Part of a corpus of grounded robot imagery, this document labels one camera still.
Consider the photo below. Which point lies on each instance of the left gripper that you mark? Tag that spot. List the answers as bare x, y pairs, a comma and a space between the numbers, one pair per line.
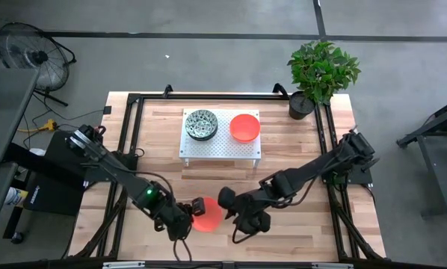
175, 222

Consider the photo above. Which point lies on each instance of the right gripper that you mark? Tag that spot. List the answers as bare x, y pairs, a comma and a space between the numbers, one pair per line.
251, 211

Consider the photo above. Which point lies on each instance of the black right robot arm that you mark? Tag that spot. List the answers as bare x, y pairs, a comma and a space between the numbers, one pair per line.
313, 168

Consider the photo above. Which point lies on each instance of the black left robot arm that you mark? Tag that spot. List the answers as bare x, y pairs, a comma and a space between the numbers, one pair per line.
111, 168

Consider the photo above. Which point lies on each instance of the white perforated metal shelf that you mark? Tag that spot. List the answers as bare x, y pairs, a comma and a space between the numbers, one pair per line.
219, 149

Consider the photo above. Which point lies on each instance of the black case with white lettering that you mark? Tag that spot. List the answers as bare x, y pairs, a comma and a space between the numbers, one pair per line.
55, 194

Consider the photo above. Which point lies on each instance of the small black tag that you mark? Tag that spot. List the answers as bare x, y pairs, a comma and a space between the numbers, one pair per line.
107, 110

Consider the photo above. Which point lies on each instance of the black equipment box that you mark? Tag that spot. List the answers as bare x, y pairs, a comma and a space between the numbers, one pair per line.
57, 157

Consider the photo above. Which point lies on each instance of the white labelled container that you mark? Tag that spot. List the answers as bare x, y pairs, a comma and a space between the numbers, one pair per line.
16, 196

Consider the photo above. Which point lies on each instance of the green potted plant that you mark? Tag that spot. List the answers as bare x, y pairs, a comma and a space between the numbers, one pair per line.
320, 71

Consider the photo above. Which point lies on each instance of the dark grey desk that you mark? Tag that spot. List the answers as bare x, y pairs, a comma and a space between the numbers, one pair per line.
6, 112

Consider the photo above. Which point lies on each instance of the black floor fan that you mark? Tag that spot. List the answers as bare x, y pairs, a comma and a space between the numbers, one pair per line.
39, 57

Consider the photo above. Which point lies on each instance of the dark metal cart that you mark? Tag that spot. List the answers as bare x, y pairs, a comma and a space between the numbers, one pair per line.
433, 125

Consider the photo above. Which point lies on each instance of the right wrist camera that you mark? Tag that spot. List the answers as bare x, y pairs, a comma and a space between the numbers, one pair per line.
226, 196

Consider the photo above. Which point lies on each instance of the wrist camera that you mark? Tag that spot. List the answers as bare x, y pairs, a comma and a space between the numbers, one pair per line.
226, 196
198, 206

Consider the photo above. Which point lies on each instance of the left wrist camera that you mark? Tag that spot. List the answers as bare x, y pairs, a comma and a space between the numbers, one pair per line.
198, 206

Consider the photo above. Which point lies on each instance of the silver metal bracket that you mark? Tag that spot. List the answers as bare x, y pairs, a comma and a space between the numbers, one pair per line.
123, 265
332, 265

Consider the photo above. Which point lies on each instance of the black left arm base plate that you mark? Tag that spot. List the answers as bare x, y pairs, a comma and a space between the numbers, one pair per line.
128, 158

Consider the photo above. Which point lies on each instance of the black aluminium rig frame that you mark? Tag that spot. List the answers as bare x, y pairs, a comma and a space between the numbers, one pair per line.
223, 96

